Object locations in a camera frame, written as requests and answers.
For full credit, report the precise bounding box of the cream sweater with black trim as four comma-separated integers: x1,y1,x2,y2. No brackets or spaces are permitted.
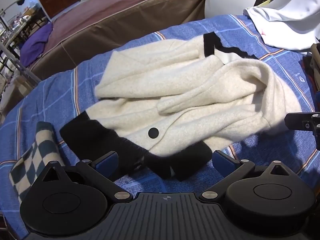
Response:
59,32,302,182

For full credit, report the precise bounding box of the purple cloth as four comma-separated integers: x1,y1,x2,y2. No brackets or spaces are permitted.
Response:
19,21,53,68

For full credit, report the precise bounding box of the white garment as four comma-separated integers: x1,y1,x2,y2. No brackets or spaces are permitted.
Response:
244,0,320,56

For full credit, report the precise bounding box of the metal bed rail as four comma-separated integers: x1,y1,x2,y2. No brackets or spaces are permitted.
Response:
0,42,42,83

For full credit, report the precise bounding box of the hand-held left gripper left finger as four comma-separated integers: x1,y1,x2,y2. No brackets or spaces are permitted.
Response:
41,151,133,203

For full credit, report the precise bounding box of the dark clothes pile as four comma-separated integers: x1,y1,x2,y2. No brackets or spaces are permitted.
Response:
302,42,320,93

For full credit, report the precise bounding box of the blue plaid blanket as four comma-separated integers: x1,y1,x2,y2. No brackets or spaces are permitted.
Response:
0,14,320,240

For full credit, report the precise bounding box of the checkered folded cloth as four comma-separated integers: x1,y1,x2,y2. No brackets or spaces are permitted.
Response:
9,121,63,204

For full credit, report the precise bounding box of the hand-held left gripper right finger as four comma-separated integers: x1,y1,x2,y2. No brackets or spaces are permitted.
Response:
198,150,298,203

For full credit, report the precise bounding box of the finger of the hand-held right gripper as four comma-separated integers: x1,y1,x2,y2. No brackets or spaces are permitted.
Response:
285,112,320,151

